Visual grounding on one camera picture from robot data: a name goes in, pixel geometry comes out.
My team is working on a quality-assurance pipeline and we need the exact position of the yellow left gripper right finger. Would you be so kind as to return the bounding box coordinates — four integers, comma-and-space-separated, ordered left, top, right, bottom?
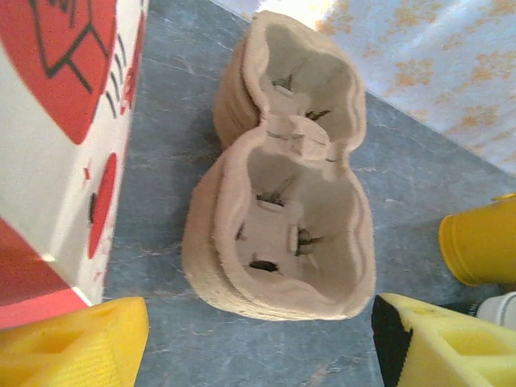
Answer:
371, 293, 516, 387

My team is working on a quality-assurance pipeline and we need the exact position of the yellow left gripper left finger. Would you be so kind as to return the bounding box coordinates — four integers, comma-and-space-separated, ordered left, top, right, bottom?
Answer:
0, 297, 150, 387

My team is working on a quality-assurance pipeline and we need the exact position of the red printed paper bag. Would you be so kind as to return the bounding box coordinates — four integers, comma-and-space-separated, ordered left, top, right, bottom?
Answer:
0, 0, 147, 330

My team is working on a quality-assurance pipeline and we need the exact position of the stack of paper cups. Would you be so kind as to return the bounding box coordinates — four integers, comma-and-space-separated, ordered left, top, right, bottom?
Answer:
475, 290, 516, 328

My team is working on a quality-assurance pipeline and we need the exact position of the yellow utensil holder cup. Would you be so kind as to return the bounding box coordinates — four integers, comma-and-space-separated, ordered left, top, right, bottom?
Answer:
438, 193, 516, 287

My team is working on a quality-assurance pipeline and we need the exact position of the stack of pulp cup carriers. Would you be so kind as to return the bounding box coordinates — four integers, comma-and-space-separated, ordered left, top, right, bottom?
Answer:
181, 22, 352, 323

